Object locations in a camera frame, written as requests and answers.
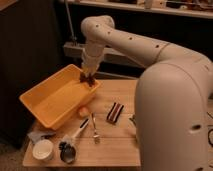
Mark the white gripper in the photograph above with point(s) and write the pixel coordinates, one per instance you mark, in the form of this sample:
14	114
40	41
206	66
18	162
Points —
92	56

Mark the dark grape bunch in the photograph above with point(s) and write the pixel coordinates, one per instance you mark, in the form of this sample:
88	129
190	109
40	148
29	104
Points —
90	80

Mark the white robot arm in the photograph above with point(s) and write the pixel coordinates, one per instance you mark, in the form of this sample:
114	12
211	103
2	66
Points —
171	95

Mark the white metal shelf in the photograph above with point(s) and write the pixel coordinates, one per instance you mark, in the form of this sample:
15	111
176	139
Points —
110	55

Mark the orange round fruit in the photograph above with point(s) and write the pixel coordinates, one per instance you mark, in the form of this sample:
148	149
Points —
83	112

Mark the striped brown sponge block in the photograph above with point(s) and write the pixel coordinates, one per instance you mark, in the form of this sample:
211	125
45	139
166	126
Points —
114	113

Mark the yellow plastic bin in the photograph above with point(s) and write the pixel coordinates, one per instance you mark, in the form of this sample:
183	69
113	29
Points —
54	100

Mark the wooden table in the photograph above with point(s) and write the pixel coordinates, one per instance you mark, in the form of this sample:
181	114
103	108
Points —
117	146

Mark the metal fork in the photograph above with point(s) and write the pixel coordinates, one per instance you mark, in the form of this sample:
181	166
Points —
96	136

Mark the grey cloth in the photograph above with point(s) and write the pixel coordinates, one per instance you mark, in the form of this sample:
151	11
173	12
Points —
36	136

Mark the white bowl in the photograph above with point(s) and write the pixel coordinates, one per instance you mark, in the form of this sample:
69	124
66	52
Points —
43	150

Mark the white handled dish brush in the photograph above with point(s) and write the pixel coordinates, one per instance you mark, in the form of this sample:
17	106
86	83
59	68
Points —
69	139

